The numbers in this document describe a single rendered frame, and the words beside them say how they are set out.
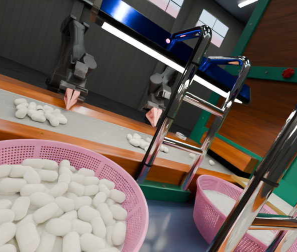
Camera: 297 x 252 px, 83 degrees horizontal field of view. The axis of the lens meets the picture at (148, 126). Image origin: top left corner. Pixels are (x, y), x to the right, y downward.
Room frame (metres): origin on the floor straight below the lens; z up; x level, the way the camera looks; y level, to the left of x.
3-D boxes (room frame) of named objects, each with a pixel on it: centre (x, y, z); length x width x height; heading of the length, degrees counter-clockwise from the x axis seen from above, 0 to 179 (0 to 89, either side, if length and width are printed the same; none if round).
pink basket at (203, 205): (0.41, -0.31, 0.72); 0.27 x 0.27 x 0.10
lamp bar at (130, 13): (0.58, -0.03, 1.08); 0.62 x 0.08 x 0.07; 117
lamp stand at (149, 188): (0.51, -0.07, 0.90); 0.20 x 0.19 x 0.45; 117
